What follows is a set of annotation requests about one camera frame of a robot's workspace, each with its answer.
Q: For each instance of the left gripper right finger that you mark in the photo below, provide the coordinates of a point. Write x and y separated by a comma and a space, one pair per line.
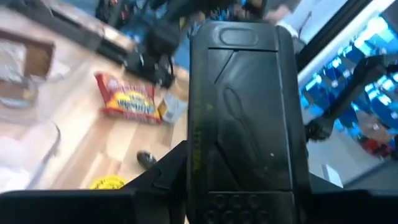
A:
323, 184

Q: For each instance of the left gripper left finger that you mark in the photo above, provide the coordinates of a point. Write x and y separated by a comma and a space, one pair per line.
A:
168, 174

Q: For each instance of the yellow lid spice jar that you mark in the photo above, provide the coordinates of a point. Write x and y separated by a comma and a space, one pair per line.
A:
108, 183

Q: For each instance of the black spice tin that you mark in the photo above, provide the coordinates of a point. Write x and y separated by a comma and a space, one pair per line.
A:
248, 109

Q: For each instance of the brown spice box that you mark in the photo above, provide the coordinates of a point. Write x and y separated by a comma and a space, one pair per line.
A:
38, 62

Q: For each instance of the dark office chair white armrest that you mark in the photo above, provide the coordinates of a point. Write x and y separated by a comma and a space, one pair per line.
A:
331, 175

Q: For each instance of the red roast beef ramen packet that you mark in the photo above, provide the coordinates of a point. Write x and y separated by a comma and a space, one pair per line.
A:
130, 102

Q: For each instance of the red bin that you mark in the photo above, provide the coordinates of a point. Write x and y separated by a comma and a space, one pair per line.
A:
374, 147

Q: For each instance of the wide clear plastic tray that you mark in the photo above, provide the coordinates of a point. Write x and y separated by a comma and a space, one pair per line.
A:
62, 70

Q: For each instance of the deep clear plastic container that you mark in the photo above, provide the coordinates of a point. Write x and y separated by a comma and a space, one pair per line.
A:
18, 155

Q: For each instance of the blue storage bin rack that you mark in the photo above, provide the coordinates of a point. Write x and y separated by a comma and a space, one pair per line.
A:
382, 40

